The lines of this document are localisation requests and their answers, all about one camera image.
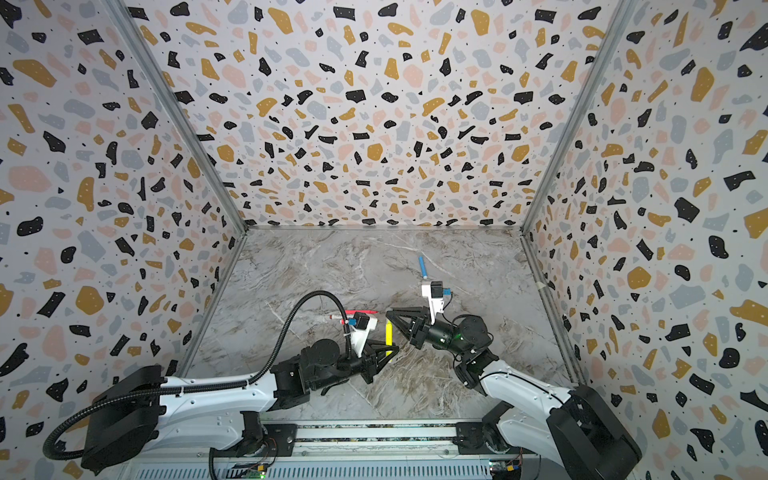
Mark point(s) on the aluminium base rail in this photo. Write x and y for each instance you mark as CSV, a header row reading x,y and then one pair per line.
x,y
368,449

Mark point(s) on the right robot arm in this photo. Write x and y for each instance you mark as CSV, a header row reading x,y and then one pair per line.
x,y
571,426

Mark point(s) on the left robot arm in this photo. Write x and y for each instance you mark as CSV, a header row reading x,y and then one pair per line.
x,y
148,411

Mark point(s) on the blue highlighter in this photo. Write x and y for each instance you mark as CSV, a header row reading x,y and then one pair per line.
x,y
422,267

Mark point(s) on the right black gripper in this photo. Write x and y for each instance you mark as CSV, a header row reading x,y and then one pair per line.
x,y
417,329

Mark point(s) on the yellow highlighter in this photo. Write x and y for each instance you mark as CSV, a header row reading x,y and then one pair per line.
x,y
389,334

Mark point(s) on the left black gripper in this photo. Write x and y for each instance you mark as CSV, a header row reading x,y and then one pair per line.
x,y
369,361

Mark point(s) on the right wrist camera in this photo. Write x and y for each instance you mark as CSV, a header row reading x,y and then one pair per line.
x,y
436,294

